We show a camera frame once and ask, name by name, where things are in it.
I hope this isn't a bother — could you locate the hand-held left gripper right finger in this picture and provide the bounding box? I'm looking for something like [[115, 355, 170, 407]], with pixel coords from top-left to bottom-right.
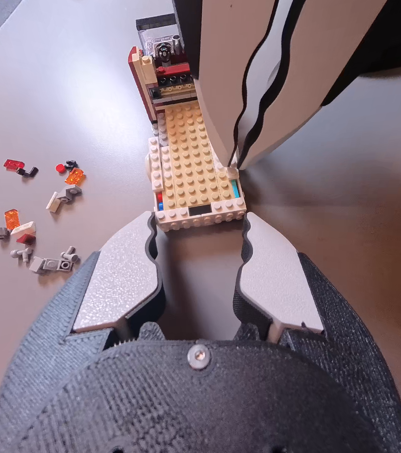
[[233, 212, 325, 344]]

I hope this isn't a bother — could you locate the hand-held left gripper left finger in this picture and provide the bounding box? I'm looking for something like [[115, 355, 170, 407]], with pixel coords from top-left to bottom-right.
[[71, 210, 167, 342]]

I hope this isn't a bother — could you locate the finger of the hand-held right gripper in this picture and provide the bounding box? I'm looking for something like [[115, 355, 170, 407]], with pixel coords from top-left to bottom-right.
[[194, 0, 280, 168], [237, 0, 389, 170]]

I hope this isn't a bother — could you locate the toy brick truck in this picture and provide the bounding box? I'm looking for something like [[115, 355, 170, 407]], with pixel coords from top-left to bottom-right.
[[128, 13, 247, 233]]

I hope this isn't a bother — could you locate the grey plate brick with hole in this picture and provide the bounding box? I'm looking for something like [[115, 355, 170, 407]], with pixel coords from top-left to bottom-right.
[[41, 258, 73, 274]]

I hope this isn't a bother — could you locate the white slope brick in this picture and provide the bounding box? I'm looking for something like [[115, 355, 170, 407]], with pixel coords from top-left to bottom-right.
[[10, 222, 36, 237]]

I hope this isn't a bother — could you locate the grey bracket brick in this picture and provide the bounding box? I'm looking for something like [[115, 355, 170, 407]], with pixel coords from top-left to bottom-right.
[[57, 186, 82, 206]]

